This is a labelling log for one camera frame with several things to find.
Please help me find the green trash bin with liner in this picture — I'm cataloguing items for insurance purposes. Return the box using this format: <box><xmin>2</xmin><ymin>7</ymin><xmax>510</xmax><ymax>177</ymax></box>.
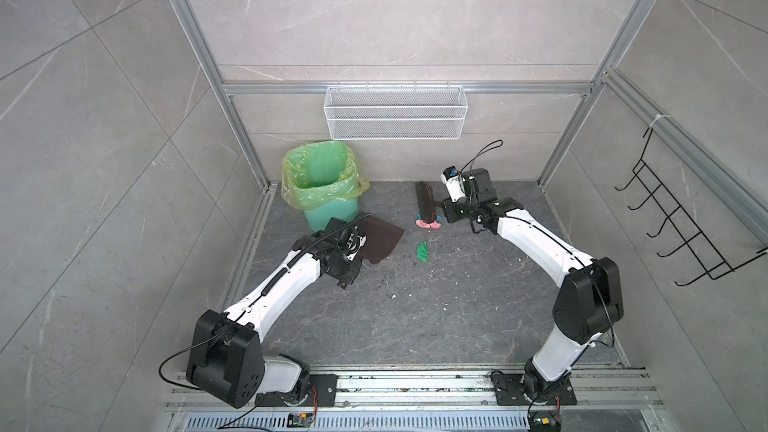
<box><xmin>281</xmin><ymin>141</ymin><xmax>370</xmax><ymax>232</ymax></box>

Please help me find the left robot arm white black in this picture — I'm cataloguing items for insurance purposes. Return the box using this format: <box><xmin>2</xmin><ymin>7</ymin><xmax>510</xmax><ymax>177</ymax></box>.
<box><xmin>158</xmin><ymin>213</ymin><xmax>372</xmax><ymax>408</ymax></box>

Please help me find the pink paper scrap back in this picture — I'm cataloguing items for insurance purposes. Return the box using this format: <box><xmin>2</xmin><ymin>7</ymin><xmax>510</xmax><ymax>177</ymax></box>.
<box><xmin>415</xmin><ymin>219</ymin><xmax>441</xmax><ymax>229</ymax></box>

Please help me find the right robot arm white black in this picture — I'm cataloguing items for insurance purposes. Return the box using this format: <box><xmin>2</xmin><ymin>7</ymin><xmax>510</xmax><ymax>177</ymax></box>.
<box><xmin>438</xmin><ymin>159</ymin><xmax>624</xmax><ymax>404</ymax></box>

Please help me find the black wire hook rack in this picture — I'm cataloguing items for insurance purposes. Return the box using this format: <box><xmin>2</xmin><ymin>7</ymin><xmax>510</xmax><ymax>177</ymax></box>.
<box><xmin>614</xmin><ymin>127</ymin><xmax>767</xmax><ymax>288</ymax></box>

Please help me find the dark brown dustpan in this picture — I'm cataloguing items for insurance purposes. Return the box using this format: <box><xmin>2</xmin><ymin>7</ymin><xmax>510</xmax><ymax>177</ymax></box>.
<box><xmin>356</xmin><ymin>216</ymin><xmax>404</xmax><ymax>264</ymax></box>

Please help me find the white wire mesh basket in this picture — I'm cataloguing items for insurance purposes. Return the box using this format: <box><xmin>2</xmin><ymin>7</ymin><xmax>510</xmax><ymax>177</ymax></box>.
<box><xmin>323</xmin><ymin>85</ymin><xmax>469</xmax><ymax>140</ymax></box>

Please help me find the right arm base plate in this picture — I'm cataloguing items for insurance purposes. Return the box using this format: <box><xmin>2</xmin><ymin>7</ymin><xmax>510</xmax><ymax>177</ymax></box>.
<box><xmin>489</xmin><ymin>371</ymin><xmax>577</xmax><ymax>406</ymax></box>

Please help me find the small green paper scrap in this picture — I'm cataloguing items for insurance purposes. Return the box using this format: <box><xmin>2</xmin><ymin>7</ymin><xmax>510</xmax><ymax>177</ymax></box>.
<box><xmin>416</xmin><ymin>241</ymin><xmax>429</xmax><ymax>263</ymax></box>

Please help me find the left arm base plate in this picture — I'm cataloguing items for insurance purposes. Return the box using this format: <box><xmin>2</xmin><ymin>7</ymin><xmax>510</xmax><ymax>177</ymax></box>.
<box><xmin>255</xmin><ymin>374</ymin><xmax>339</xmax><ymax>407</ymax></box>

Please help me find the aluminium mounting rail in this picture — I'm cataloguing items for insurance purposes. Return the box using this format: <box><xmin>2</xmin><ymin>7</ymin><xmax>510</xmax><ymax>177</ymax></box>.
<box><xmin>157</xmin><ymin>363</ymin><xmax>676</xmax><ymax>431</ymax></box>

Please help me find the dark brown hand brush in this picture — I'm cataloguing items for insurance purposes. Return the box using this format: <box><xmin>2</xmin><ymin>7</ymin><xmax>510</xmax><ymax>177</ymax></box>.
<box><xmin>415</xmin><ymin>181</ymin><xmax>442</xmax><ymax>224</ymax></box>

